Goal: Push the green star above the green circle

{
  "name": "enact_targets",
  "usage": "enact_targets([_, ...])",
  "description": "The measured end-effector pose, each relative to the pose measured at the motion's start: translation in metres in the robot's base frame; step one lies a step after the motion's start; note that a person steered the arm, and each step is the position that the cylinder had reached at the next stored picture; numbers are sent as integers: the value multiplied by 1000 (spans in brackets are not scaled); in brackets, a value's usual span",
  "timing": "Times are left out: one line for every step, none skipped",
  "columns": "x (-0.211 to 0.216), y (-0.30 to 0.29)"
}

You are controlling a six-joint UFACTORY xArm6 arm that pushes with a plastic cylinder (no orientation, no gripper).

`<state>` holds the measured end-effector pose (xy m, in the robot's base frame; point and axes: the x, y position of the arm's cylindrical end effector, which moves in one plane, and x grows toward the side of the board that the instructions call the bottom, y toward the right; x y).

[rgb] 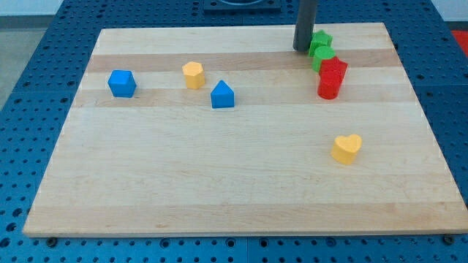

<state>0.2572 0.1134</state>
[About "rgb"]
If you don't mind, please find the green cylinder block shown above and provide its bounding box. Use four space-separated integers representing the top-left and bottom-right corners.
312 46 336 72

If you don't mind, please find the wooden board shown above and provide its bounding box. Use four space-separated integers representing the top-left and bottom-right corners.
23 23 467 237

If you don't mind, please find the red cylinder block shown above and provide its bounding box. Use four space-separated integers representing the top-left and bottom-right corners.
317 71 342 99

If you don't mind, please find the blue triangle block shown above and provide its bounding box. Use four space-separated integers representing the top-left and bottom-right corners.
211 80 235 108

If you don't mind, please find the blue cube block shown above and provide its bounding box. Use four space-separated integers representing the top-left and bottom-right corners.
107 69 137 98

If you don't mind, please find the green star block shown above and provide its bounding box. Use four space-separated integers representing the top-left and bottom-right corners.
309 30 333 57

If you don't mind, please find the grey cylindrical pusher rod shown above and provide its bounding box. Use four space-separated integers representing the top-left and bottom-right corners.
292 0 318 52

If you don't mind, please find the yellow heart block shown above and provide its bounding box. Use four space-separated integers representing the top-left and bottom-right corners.
331 134 363 165

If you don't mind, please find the yellow hexagon block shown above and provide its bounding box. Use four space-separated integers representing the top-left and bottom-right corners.
182 61 205 89

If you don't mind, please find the red star block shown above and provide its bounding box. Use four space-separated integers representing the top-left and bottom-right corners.
319 56 348 82

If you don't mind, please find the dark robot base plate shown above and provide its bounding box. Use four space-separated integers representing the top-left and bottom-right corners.
203 0 282 12

